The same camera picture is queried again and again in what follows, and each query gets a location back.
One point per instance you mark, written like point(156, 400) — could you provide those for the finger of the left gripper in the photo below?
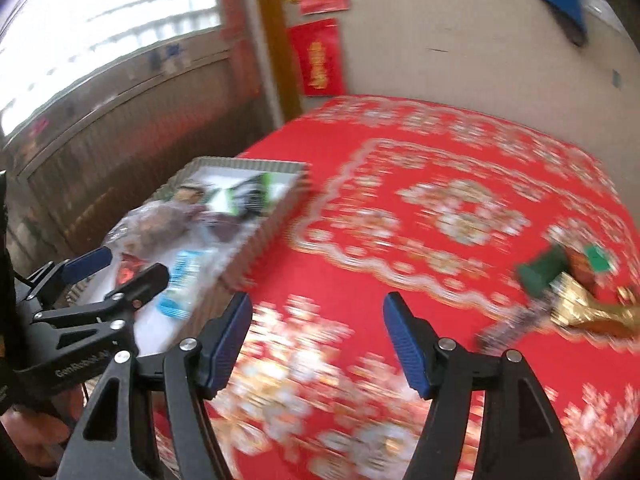
point(125, 294)
point(41, 290)

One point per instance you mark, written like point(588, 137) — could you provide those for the wooden door frame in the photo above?
point(281, 58)

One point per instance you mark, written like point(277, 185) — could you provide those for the dark candy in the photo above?
point(224, 227)

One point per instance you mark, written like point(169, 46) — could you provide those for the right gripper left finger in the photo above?
point(115, 437)

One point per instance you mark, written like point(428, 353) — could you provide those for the small gold wrapped candy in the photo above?
point(628, 295)

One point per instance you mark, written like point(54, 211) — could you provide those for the glass block window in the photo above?
point(51, 45)

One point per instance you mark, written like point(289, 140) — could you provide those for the clear packet of round biscuits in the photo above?
point(190, 193)

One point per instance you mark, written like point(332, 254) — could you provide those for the small red brown snack packet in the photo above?
point(581, 270)

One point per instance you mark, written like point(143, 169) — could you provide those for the dark brown chocolate bar wrapper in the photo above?
point(505, 334)

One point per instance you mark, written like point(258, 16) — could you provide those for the clear bag of dried snacks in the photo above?
point(150, 228)

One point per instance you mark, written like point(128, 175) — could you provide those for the red paper bag lower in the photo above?
point(318, 54)

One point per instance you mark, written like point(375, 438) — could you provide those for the red floral tablecloth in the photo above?
point(437, 203)

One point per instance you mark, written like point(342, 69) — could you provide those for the light blue sachima packet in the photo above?
point(187, 279)

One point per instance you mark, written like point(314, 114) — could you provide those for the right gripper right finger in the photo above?
point(521, 435)

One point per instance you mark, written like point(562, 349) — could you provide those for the small green jelly cup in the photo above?
point(598, 259)

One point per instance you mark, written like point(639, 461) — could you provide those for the red foil snack packet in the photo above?
point(129, 267)

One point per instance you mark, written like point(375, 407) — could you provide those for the green black snack packet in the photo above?
point(247, 198)

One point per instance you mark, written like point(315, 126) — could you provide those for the gold foil snack packet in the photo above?
point(574, 308)

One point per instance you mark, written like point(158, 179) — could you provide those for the dark green snack packet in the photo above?
point(536, 275)

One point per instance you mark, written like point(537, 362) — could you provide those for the striped white cardboard box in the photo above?
point(232, 261)

